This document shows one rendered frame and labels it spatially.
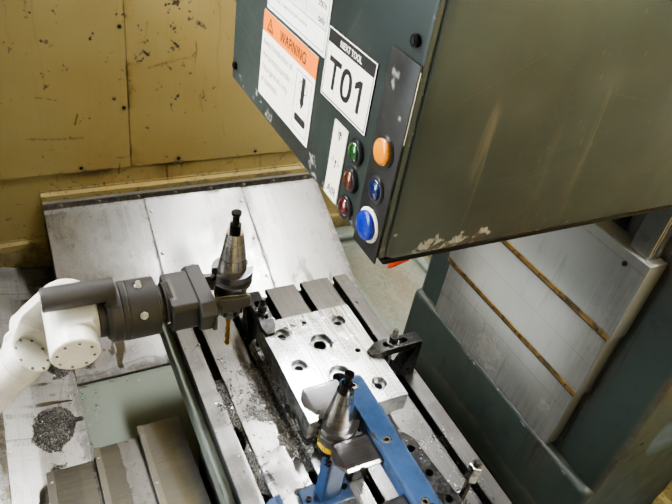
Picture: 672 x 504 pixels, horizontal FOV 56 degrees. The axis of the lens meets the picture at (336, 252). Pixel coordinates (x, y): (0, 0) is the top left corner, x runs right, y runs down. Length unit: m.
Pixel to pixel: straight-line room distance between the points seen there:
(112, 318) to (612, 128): 0.67
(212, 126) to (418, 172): 1.50
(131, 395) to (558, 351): 1.08
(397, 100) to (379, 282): 1.75
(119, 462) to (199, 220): 0.83
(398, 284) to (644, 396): 1.16
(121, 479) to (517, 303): 0.94
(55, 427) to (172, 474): 0.35
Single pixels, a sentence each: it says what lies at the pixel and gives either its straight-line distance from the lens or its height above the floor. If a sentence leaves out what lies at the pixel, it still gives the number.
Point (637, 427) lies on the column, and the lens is 1.38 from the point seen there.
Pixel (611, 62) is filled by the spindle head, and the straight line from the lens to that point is 0.65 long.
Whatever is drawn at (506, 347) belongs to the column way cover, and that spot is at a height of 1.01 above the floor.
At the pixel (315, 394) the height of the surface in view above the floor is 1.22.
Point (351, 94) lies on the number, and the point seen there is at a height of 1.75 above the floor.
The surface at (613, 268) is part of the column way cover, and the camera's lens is 1.23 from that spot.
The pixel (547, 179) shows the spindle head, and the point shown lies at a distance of 0.68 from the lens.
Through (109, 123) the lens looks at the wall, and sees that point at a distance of 1.94.
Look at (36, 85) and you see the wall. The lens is 1.87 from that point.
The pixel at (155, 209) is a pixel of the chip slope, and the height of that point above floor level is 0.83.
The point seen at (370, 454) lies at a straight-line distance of 0.97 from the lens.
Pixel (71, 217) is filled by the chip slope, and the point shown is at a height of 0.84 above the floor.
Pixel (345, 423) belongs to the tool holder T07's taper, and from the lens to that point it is 0.96.
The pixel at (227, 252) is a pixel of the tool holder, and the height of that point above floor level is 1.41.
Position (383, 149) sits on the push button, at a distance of 0.56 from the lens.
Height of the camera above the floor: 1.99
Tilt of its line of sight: 37 degrees down
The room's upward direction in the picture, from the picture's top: 11 degrees clockwise
